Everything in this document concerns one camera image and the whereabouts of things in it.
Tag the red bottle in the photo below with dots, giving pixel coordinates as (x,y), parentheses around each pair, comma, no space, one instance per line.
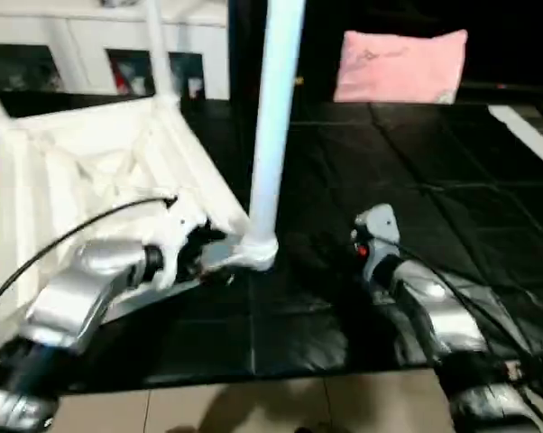
(123,81)

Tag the white flat board strip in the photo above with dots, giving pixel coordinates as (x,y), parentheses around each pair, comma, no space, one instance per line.
(524,135)

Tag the dark patterned ornament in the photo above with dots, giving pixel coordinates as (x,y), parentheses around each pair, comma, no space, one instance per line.
(118,2)

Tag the white plastic table top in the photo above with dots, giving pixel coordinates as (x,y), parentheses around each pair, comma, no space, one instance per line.
(73,162)

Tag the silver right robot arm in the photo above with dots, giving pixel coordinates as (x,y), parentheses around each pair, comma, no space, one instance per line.
(434,316)

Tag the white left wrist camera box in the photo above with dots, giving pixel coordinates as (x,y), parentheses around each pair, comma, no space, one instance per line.
(177,236)

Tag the black work mat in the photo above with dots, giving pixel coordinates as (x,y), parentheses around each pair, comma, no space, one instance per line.
(416,180)

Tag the pink pillow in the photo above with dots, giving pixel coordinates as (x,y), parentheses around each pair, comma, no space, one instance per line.
(398,65)

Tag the black cabinet with gold label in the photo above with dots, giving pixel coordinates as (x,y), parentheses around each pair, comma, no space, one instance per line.
(326,36)

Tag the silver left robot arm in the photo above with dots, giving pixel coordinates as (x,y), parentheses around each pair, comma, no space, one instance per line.
(73,298)

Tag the white glass-door cabinet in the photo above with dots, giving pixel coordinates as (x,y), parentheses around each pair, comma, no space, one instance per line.
(73,41)

